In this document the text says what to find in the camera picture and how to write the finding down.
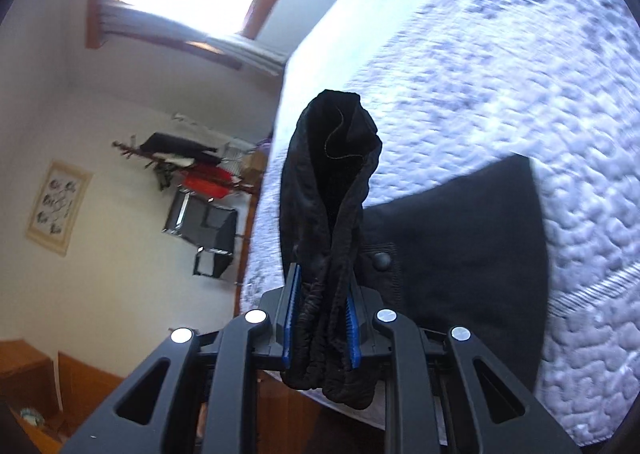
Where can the wall poster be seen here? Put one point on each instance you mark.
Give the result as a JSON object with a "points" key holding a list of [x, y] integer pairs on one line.
{"points": [[57, 206]]}

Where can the black hanging garment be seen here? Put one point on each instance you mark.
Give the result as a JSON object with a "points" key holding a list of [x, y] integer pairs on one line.
{"points": [[170, 141]]}

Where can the cardboard box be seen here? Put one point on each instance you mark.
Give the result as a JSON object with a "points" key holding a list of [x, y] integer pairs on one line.
{"points": [[255, 164]]}

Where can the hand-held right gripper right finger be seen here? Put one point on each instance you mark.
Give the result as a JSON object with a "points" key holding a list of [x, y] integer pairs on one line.
{"points": [[353, 334]]}

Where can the wooden cabinet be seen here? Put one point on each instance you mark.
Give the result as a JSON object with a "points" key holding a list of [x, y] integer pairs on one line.
{"points": [[30, 369]]}

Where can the black pants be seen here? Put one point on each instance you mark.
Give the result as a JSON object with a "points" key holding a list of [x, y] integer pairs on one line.
{"points": [[330, 214]]}

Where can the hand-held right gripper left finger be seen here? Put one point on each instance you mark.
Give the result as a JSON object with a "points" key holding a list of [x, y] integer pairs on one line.
{"points": [[291, 324]]}

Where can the wooden coat rack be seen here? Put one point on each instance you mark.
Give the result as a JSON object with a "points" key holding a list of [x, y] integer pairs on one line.
{"points": [[125, 145]]}

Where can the red bag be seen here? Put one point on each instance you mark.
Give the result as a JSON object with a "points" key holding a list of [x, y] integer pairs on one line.
{"points": [[205, 181]]}

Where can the black chrome chair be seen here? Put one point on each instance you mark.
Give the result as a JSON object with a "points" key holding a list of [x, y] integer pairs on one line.
{"points": [[220, 229]]}

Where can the bed with quilted lavender cover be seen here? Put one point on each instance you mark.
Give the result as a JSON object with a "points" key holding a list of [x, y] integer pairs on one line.
{"points": [[500, 84]]}

